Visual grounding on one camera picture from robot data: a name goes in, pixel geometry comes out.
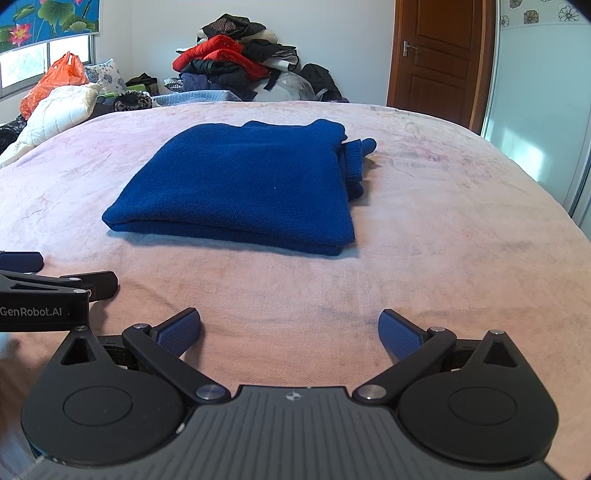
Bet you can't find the dark clothes heap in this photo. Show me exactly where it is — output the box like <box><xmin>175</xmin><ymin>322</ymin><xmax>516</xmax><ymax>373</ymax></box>
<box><xmin>198</xmin><ymin>13</ymin><xmax>279</xmax><ymax>47</ymax></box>

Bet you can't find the clear plastic bag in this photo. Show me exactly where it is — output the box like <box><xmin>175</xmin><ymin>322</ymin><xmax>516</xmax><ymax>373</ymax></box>
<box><xmin>257</xmin><ymin>73</ymin><xmax>320</xmax><ymax>103</ymax></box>

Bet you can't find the pile of clothes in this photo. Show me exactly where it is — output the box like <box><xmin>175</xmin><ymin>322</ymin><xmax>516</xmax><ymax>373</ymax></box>
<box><xmin>172</xmin><ymin>35</ymin><xmax>271</xmax><ymax>80</ymax></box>

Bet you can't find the green and black bag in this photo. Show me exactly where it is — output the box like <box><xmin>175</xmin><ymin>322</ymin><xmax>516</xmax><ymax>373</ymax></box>
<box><xmin>124</xmin><ymin>72</ymin><xmax>160</xmax><ymax>99</ymax></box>

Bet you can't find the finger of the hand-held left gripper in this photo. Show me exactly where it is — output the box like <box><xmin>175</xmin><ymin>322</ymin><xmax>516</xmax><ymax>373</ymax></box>
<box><xmin>0</xmin><ymin>251</ymin><xmax>45</xmax><ymax>274</ymax></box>
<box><xmin>0</xmin><ymin>270</ymin><xmax>119</xmax><ymax>302</ymax></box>

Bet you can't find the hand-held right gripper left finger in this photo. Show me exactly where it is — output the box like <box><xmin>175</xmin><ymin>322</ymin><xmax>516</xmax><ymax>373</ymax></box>
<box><xmin>59</xmin><ymin>307</ymin><xmax>232</xmax><ymax>407</ymax></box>

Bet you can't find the lotus print roller blind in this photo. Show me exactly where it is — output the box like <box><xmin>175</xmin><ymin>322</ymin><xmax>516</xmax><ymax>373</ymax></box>
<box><xmin>0</xmin><ymin>0</ymin><xmax>102</xmax><ymax>57</ymax></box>

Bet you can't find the black puffer jacket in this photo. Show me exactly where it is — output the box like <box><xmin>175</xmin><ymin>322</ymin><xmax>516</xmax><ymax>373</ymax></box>
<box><xmin>180</xmin><ymin>58</ymin><xmax>260</xmax><ymax>101</ymax></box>

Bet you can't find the light blue quilt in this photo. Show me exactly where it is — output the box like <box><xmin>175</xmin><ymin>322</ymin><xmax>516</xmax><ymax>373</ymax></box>
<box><xmin>151</xmin><ymin>89</ymin><xmax>244</xmax><ymax>109</ymax></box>

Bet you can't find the black and white clothing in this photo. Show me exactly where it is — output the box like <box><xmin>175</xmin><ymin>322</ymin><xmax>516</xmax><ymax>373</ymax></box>
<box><xmin>240</xmin><ymin>39</ymin><xmax>302</xmax><ymax>89</ymax></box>

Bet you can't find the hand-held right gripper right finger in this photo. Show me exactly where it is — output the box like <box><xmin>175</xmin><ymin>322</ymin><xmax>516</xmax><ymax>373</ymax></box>
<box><xmin>353</xmin><ymin>308</ymin><xmax>527</xmax><ymax>407</ymax></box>

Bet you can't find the window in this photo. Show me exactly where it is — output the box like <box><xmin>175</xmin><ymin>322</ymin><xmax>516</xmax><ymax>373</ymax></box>
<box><xmin>0</xmin><ymin>34</ymin><xmax>99</xmax><ymax>100</ymax></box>

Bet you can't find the fuzzy patterned dark cloth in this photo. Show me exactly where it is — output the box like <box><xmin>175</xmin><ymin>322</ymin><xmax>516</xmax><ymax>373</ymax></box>
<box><xmin>113</xmin><ymin>90</ymin><xmax>154</xmax><ymax>112</ymax></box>

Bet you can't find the orange plastic bag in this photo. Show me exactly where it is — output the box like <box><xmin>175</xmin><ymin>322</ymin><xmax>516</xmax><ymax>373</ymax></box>
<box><xmin>19</xmin><ymin>51</ymin><xmax>90</xmax><ymax>121</ymax></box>

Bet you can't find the wooden door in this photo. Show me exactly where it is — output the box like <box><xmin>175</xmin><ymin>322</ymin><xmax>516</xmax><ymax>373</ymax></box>
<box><xmin>386</xmin><ymin>0</ymin><xmax>498</xmax><ymax>136</ymax></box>

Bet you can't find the blue beaded sweater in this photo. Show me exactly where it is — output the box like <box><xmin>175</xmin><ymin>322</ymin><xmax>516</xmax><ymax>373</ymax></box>
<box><xmin>102</xmin><ymin>119</ymin><xmax>378</xmax><ymax>257</ymax></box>

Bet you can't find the floral pillow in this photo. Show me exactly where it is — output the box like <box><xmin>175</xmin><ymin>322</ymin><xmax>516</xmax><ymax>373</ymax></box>
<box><xmin>84</xmin><ymin>58</ymin><xmax>126</xmax><ymax>96</ymax></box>

